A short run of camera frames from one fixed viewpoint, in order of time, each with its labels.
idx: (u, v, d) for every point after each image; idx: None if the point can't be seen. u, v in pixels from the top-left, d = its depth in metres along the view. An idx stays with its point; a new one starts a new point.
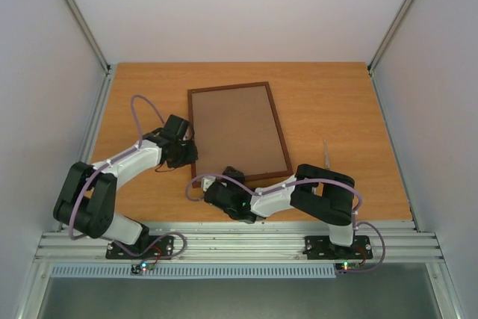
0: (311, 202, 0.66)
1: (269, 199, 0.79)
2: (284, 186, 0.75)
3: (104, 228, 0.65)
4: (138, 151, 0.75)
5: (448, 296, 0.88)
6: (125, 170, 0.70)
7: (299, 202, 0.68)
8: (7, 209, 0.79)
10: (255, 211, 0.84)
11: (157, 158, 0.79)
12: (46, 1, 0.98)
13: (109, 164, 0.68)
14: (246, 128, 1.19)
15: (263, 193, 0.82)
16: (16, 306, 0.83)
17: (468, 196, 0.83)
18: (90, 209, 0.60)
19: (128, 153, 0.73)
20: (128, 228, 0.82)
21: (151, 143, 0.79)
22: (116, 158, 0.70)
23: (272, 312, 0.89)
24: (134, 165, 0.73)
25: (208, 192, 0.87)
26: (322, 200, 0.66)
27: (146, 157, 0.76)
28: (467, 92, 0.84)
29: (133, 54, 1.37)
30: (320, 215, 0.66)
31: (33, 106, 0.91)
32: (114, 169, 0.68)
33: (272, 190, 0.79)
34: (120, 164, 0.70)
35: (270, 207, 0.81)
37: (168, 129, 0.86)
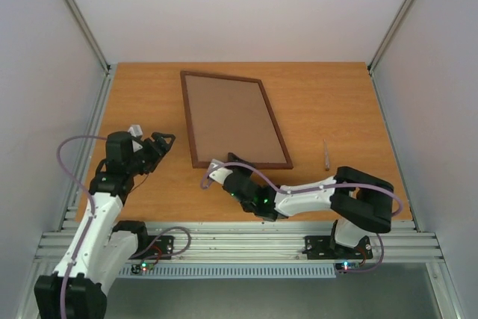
0: (352, 207, 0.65)
1: (302, 200, 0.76)
2: (322, 187, 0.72)
3: (101, 312, 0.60)
4: (95, 218, 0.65)
5: (448, 296, 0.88)
6: (93, 252, 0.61)
7: (342, 206, 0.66)
8: (6, 208, 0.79)
10: (280, 209, 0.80)
11: (119, 204, 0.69)
12: (47, 1, 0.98)
13: (73, 262, 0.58)
14: (244, 117, 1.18)
15: (292, 192, 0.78)
16: (16, 306, 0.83)
17: (468, 196, 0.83)
18: (81, 311, 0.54)
19: (87, 230, 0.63)
20: (124, 255, 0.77)
21: (101, 196, 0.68)
22: (76, 247, 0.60)
23: (272, 312, 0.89)
24: (101, 238, 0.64)
25: (232, 181, 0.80)
26: (365, 205, 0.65)
27: (107, 217, 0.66)
28: (469, 90, 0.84)
29: (134, 54, 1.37)
30: (360, 220, 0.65)
31: (33, 105, 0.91)
32: (82, 263, 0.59)
33: (306, 190, 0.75)
34: (84, 253, 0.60)
35: (298, 207, 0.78)
37: (110, 159, 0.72)
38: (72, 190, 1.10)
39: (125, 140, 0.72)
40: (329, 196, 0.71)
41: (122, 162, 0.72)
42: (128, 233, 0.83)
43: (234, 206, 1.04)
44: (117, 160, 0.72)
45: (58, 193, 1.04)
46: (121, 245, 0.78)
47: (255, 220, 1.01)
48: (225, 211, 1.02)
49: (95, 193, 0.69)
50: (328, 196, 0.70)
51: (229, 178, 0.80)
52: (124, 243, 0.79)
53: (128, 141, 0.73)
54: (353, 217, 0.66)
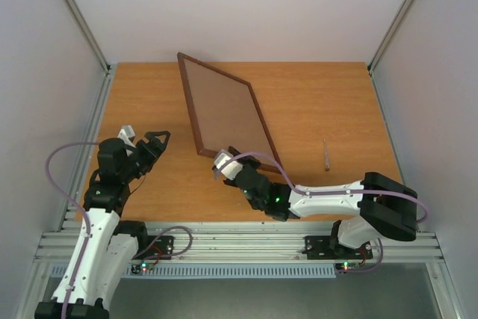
0: (384, 214, 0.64)
1: (323, 202, 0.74)
2: (347, 192, 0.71)
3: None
4: (91, 237, 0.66)
5: (448, 296, 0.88)
6: (91, 274, 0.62)
7: (375, 214, 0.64)
8: (6, 208, 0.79)
10: (295, 209, 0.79)
11: (116, 219, 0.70)
12: (47, 1, 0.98)
13: (72, 287, 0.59)
14: (239, 115, 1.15)
15: (311, 193, 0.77)
16: (16, 305, 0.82)
17: (468, 196, 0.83)
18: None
19: (83, 252, 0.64)
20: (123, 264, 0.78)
21: (95, 213, 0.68)
22: (74, 272, 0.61)
23: (272, 312, 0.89)
24: (97, 258, 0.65)
25: (247, 178, 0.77)
26: (394, 214, 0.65)
27: (103, 236, 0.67)
28: (469, 90, 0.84)
29: (134, 54, 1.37)
30: (387, 227, 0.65)
31: (33, 105, 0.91)
32: (80, 287, 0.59)
33: (329, 193, 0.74)
34: (81, 276, 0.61)
35: (315, 208, 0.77)
37: (102, 170, 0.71)
38: (72, 189, 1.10)
39: (117, 152, 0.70)
40: (355, 201, 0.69)
41: (114, 172, 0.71)
42: (128, 237, 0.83)
43: (234, 206, 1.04)
44: (110, 172, 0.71)
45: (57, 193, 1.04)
46: (121, 252, 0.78)
47: (255, 220, 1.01)
48: (225, 211, 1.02)
49: (89, 208, 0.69)
50: (355, 202, 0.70)
51: (244, 178, 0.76)
52: (124, 249, 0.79)
53: (120, 152, 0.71)
54: (381, 224, 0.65)
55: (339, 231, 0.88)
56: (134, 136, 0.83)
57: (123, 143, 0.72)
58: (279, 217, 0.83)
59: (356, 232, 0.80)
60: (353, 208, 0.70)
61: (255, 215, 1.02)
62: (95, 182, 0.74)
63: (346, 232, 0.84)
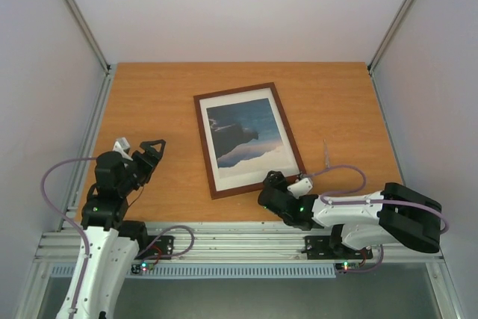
0: (405, 223, 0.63)
1: (343, 211, 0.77)
2: (369, 202, 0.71)
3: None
4: (91, 257, 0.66)
5: (448, 296, 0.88)
6: (92, 295, 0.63)
7: (393, 223, 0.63)
8: (6, 208, 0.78)
10: (318, 218, 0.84)
11: (114, 234, 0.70)
12: (46, 1, 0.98)
13: (74, 310, 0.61)
14: (219, 143, 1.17)
15: (333, 202, 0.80)
16: (16, 305, 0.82)
17: (468, 196, 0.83)
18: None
19: (83, 272, 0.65)
20: (125, 270, 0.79)
21: (93, 231, 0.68)
22: (75, 293, 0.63)
23: (272, 312, 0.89)
24: (98, 276, 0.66)
25: (264, 196, 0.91)
26: (416, 223, 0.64)
27: (102, 255, 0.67)
28: (468, 89, 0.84)
29: (133, 54, 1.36)
30: (408, 237, 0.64)
31: (33, 105, 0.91)
32: (81, 310, 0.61)
33: (352, 204, 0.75)
34: (83, 299, 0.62)
35: (337, 218, 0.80)
37: (101, 185, 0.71)
38: (72, 190, 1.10)
39: (116, 166, 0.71)
40: (375, 210, 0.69)
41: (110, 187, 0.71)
42: (128, 240, 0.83)
43: (234, 205, 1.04)
44: (108, 186, 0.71)
45: (57, 194, 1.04)
46: (122, 258, 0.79)
47: (255, 220, 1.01)
48: (224, 211, 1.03)
49: (89, 225, 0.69)
50: (374, 211, 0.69)
51: (264, 194, 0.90)
52: (124, 255, 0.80)
53: (119, 165, 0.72)
54: (401, 234, 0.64)
55: (343, 232, 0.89)
56: (129, 148, 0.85)
57: (121, 158, 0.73)
58: (305, 227, 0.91)
59: (367, 235, 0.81)
60: (373, 218, 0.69)
61: (255, 214, 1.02)
62: (92, 197, 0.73)
63: (355, 235, 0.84)
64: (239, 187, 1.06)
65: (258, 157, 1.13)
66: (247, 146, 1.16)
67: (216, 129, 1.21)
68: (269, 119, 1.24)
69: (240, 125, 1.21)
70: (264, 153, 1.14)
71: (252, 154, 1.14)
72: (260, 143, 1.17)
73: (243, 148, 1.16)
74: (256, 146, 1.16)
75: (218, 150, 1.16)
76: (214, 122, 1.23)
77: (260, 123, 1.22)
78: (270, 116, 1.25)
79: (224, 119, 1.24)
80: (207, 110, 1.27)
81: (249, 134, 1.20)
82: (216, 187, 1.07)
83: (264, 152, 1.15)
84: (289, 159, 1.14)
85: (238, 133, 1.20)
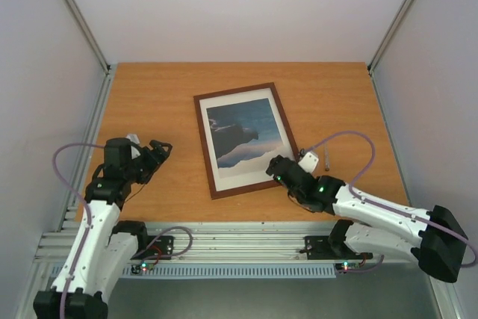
0: (444, 252, 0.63)
1: (377, 214, 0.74)
2: (414, 217, 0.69)
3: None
4: (92, 228, 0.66)
5: (448, 296, 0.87)
6: (91, 264, 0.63)
7: (435, 246, 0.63)
8: (6, 208, 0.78)
10: (340, 206, 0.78)
11: (116, 211, 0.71)
12: (47, 2, 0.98)
13: (71, 277, 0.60)
14: (219, 143, 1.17)
15: (365, 200, 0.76)
16: (16, 306, 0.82)
17: (467, 196, 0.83)
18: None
19: (83, 242, 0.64)
20: (123, 261, 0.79)
21: (98, 206, 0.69)
22: (73, 262, 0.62)
23: (272, 312, 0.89)
24: (98, 248, 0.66)
25: (279, 167, 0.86)
26: (451, 254, 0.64)
27: (104, 227, 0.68)
28: (469, 89, 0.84)
29: (134, 54, 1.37)
30: (437, 264, 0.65)
31: (33, 106, 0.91)
32: (79, 278, 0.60)
33: (390, 211, 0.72)
34: (82, 266, 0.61)
35: (362, 216, 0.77)
37: (108, 163, 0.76)
38: (72, 190, 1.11)
39: (123, 145, 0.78)
40: (417, 229, 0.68)
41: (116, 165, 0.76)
42: (128, 235, 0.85)
43: (234, 205, 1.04)
44: (114, 166, 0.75)
45: (57, 194, 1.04)
46: (121, 249, 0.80)
47: (255, 220, 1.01)
48: (224, 211, 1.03)
49: (91, 200, 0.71)
50: (416, 229, 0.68)
51: (278, 165, 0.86)
52: (124, 246, 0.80)
53: (125, 146, 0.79)
54: (434, 258, 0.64)
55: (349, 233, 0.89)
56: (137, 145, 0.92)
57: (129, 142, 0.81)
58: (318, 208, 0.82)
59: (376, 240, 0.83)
60: (412, 235, 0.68)
61: (255, 215, 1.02)
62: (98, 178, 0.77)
63: (361, 238, 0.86)
64: (240, 188, 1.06)
65: (258, 157, 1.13)
66: (248, 146, 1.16)
67: (216, 128, 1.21)
68: (270, 119, 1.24)
69: (239, 125, 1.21)
70: (264, 154, 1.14)
71: (252, 154, 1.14)
72: (260, 143, 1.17)
73: (243, 148, 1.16)
74: (257, 146, 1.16)
75: (218, 151, 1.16)
76: (215, 123, 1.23)
77: (260, 123, 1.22)
78: (270, 116, 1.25)
79: (224, 119, 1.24)
80: (208, 110, 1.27)
81: (249, 134, 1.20)
82: (216, 187, 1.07)
83: (265, 152, 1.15)
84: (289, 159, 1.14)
85: (238, 133, 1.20)
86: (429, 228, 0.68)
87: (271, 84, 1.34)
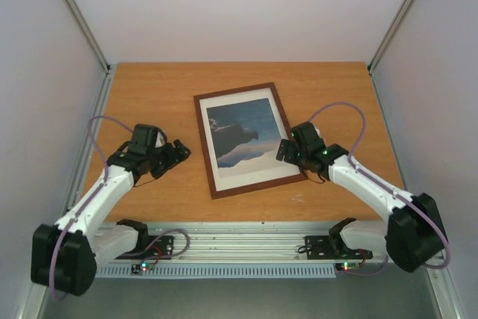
0: (408, 232, 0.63)
1: (363, 184, 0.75)
2: (394, 193, 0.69)
3: (89, 280, 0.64)
4: (105, 185, 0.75)
5: (448, 296, 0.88)
6: (95, 215, 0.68)
7: (401, 223, 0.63)
8: (7, 208, 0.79)
10: (334, 171, 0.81)
11: (129, 180, 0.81)
12: (46, 1, 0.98)
13: (75, 219, 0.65)
14: (219, 143, 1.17)
15: (358, 170, 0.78)
16: (16, 306, 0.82)
17: (467, 196, 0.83)
18: (69, 267, 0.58)
19: (95, 195, 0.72)
20: (120, 246, 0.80)
21: (116, 169, 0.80)
22: (81, 209, 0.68)
23: (272, 312, 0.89)
24: (104, 205, 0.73)
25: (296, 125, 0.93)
26: (417, 240, 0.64)
27: (114, 190, 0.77)
28: (469, 88, 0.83)
29: (134, 54, 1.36)
30: (400, 244, 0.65)
31: (33, 105, 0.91)
32: (81, 222, 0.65)
33: (377, 184, 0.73)
34: (88, 213, 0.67)
35: (352, 184, 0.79)
37: (136, 143, 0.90)
38: (72, 189, 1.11)
39: (153, 131, 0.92)
40: (393, 205, 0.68)
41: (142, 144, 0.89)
42: (131, 227, 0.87)
43: (234, 205, 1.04)
44: (140, 144, 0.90)
45: (57, 194, 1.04)
46: (122, 234, 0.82)
47: (255, 220, 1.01)
48: (224, 211, 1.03)
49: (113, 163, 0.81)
50: (392, 205, 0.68)
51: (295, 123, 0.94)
52: (126, 233, 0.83)
53: (154, 133, 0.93)
54: (398, 236, 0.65)
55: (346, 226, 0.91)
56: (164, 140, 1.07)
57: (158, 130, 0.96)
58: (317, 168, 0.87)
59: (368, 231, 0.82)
60: (386, 209, 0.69)
61: (255, 214, 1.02)
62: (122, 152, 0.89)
63: (355, 230, 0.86)
64: (239, 188, 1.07)
65: (258, 157, 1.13)
66: (248, 146, 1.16)
67: (216, 128, 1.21)
68: (270, 119, 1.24)
69: (240, 125, 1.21)
70: (264, 154, 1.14)
71: (252, 154, 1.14)
72: (260, 143, 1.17)
73: (243, 148, 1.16)
74: (257, 146, 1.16)
75: (218, 151, 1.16)
76: (215, 122, 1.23)
77: (260, 123, 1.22)
78: (270, 116, 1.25)
79: (224, 119, 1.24)
80: (208, 110, 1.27)
81: (249, 134, 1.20)
82: (215, 187, 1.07)
83: (264, 153, 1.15)
84: None
85: (238, 133, 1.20)
86: (405, 208, 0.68)
87: (270, 84, 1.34)
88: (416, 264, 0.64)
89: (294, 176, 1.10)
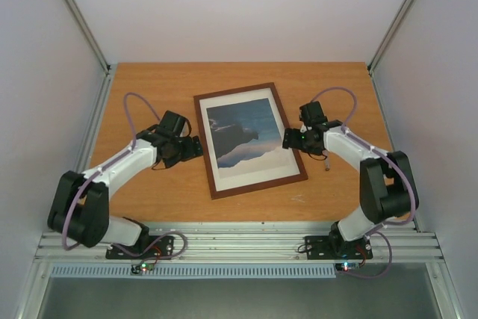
0: (376, 180, 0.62)
1: (347, 143, 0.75)
2: (371, 149, 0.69)
3: (99, 234, 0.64)
4: (131, 153, 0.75)
5: (448, 296, 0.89)
6: (117, 175, 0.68)
7: (368, 168, 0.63)
8: (7, 208, 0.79)
10: (326, 136, 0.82)
11: (152, 157, 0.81)
12: (46, 1, 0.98)
13: (100, 172, 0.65)
14: (219, 143, 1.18)
15: (348, 134, 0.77)
16: (16, 306, 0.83)
17: (467, 196, 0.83)
18: (85, 219, 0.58)
19: (121, 157, 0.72)
20: (125, 234, 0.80)
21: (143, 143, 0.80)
22: (107, 165, 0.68)
23: (272, 312, 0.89)
24: (128, 169, 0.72)
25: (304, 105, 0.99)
26: (384, 189, 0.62)
27: (140, 158, 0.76)
28: (468, 89, 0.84)
29: (134, 54, 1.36)
30: (368, 193, 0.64)
31: (33, 105, 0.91)
32: (106, 176, 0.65)
33: (360, 142, 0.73)
34: (113, 169, 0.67)
35: (340, 147, 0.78)
37: (164, 126, 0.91)
38: None
39: (182, 119, 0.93)
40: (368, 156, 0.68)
41: (169, 131, 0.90)
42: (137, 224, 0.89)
43: (234, 205, 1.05)
44: (168, 128, 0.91)
45: None
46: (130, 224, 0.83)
47: (255, 220, 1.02)
48: (224, 211, 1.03)
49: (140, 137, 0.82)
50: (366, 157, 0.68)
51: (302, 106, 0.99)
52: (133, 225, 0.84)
53: (183, 122, 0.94)
54: (366, 184, 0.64)
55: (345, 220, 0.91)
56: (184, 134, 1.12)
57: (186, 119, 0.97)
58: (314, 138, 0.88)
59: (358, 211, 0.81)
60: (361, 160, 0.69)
61: (255, 215, 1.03)
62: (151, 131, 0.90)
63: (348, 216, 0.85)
64: (239, 188, 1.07)
65: (258, 157, 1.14)
66: (248, 146, 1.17)
67: (216, 128, 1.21)
68: (270, 119, 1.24)
69: (240, 125, 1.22)
70: (264, 153, 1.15)
71: (252, 154, 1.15)
72: (260, 143, 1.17)
73: (243, 148, 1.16)
74: (257, 146, 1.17)
75: (219, 151, 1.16)
76: (215, 123, 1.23)
77: (260, 123, 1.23)
78: (270, 116, 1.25)
79: (224, 119, 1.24)
80: (208, 110, 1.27)
81: (249, 134, 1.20)
82: (216, 187, 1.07)
83: (264, 152, 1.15)
84: (289, 159, 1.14)
85: (238, 133, 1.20)
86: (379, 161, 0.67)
87: (270, 84, 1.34)
88: (381, 214, 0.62)
89: (294, 176, 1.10)
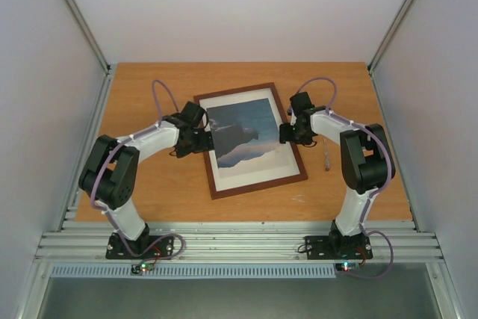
0: (353, 147, 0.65)
1: (330, 122, 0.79)
2: (350, 124, 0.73)
3: (125, 199, 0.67)
4: (157, 129, 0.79)
5: (448, 296, 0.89)
6: (145, 146, 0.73)
7: (346, 137, 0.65)
8: (8, 208, 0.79)
10: (312, 118, 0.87)
11: (175, 137, 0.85)
12: (46, 1, 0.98)
13: (132, 139, 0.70)
14: (219, 143, 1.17)
15: (331, 113, 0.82)
16: (16, 307, 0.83)
17: (467, 196, 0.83)
18: (115, 179, 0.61)
19: (149, 131, 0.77)
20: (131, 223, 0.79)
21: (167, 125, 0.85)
22: (139, 134, 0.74)
23: (272, 312, 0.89)
24: (155, 143, 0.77)
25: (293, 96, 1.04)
26: (362, 156, 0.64)
27: (164, 136, 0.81)
28: (468, 89, 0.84)
29: (133, 54, 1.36)
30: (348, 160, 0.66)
31: (33, 104, 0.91)
32: (137, 143, 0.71)
33: (340, 119, 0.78)
34: (142, 139, 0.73)
35: (324, 127, 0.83)
37: (186, 113, 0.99)
38: (72, 189, 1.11)
39: (202, 110, 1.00)
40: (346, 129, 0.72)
41: (190, 119, 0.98)
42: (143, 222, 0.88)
43: (234, 205, 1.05)
44: (189, 116, 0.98)
45: (57, 194, 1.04)
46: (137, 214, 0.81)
47: (255, 220, 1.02)
48: (224, 211, 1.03)
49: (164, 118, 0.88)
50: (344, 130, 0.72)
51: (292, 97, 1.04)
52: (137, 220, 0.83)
53: (202, 113, 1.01)
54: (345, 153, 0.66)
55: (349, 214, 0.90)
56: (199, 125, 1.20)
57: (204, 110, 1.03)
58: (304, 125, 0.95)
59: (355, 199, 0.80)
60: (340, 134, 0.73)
61: (255, 215, 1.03)
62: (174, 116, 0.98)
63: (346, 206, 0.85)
64: (239, 188, 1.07)
65: (258, 157, 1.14)
66: (247, 146, 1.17)
67: (216, 128, 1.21)
68: (270, 119, 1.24)
69: (239, 125, 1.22)
70: (264, 153, 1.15)
71: (252, 154, 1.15)
72: (260, 143, 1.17)
73: (243, 148, 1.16)
74: (257, 146, 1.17)
75: (219, 151, 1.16)
76: (215, 123, 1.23)
77: (260, 123, 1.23)
78: (270, 116, 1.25)
79: (224, 119, 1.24)
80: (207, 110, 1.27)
81: (249, 133, 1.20)
82: (216, 187, 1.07)
83: (265, 152, 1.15)
84: (289, 159, 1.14)
85: (238, 133, 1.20)
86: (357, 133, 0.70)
87: (270, 84, 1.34)
88: (359, 182, 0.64)
89: (294, 176, 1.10)
